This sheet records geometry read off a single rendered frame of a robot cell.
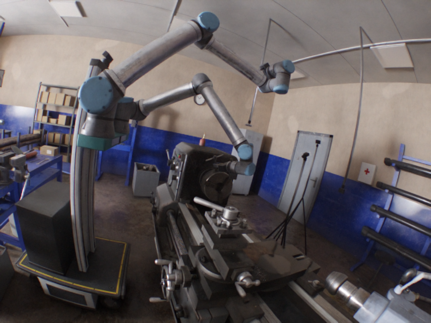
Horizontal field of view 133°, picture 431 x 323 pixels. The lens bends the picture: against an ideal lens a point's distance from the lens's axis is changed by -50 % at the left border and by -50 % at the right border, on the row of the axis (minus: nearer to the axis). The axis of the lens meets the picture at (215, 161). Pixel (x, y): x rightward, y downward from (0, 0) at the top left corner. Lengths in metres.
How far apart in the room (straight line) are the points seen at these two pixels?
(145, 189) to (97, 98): 3.03
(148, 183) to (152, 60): 3.01
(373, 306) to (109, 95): 1.15
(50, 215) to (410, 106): 4.70
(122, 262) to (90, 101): 1.31
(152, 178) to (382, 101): 4.73
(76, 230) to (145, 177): 2.44
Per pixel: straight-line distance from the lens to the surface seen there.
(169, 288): 0.86
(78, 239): 1.42
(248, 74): 1.18
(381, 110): 4.07
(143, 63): 0.81
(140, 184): 3.63
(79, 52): 5.48
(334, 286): 0.74
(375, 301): 0.71
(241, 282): 0.70
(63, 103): 4.98
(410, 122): 3.88
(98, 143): 0.93
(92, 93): 0.77
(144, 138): 4.81
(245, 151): 1.08
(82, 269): 1.61
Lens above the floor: 1.48
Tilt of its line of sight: 8 degrees down
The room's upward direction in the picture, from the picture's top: 13 degrees clockwise
